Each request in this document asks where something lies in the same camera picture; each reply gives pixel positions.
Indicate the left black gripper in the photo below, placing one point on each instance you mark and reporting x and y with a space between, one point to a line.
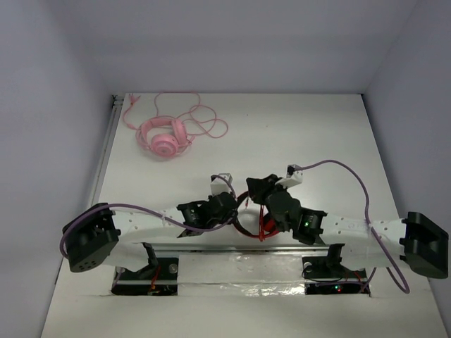
227 203

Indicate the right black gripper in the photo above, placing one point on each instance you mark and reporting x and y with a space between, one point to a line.
260 187

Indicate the red black headphones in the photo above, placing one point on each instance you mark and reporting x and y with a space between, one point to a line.
254 221

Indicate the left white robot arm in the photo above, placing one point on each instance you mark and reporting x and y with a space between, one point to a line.
121 234

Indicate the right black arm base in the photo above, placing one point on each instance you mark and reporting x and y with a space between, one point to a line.
325 275

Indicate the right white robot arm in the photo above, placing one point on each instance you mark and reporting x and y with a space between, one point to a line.
414 241

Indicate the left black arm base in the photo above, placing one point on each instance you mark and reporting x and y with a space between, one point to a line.
157 278

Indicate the pink headphones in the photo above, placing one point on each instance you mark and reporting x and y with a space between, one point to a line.
165 145

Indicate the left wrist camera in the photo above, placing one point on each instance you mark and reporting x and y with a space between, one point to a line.
221 182

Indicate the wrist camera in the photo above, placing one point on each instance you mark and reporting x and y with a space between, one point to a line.
294 177
221 182

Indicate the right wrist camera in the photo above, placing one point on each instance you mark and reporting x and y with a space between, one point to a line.
294 177

